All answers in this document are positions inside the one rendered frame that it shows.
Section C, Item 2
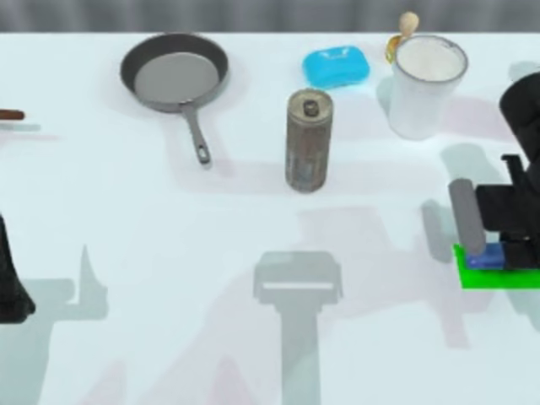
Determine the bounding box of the green pad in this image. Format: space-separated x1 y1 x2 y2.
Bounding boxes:
452 243 540 290

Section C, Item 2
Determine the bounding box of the white enamel cup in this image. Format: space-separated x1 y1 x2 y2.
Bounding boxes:
388 35 469 141

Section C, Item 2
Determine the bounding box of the wooden spoon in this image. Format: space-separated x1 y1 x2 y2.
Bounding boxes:
384 11 421 64

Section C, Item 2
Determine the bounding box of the weathered metal drink can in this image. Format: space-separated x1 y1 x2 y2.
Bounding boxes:
284 88 334 194

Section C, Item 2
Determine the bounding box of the blue soap bar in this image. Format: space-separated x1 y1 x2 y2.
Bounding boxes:
301 43 371 90

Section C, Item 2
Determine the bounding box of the dark grey frying pan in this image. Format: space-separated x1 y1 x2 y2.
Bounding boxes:
119 33 231 169

